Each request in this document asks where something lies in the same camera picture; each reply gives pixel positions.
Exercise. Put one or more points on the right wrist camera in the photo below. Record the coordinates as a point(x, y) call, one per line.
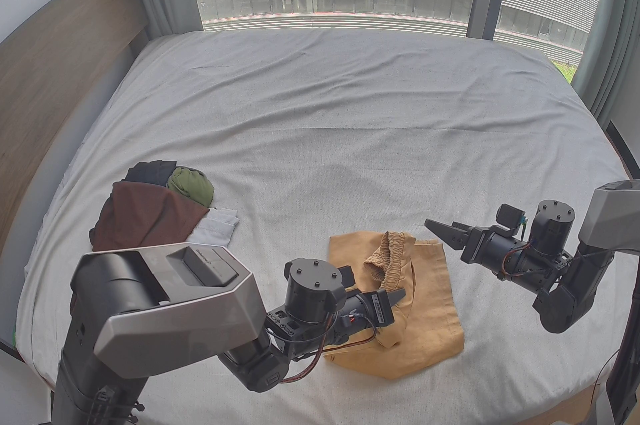
point(510, 215)

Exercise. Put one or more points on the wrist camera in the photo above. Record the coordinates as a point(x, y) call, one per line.
point(348, 277)
point(510, 215)

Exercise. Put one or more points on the brown garment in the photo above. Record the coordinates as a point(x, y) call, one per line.
point(145, 218)

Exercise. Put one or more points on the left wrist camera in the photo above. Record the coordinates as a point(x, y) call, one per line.
point(348, 277)

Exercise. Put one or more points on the tan shorts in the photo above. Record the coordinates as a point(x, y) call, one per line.
point(430, 303)

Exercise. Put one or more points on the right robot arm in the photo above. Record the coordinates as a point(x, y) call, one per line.
point(575, 283)

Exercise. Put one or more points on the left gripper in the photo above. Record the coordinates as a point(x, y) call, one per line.
point(367, 310)

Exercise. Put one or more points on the green garment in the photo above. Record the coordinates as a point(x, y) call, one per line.
point(192, 187)

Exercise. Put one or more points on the black garment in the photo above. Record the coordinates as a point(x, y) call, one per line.
point(147, 173)

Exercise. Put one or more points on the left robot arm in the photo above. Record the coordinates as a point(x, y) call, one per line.
point(150, 313)

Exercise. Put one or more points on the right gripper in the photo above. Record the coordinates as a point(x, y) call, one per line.
point(495, 250)

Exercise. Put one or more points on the pale grey garment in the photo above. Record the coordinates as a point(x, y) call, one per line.
point(215, 228)

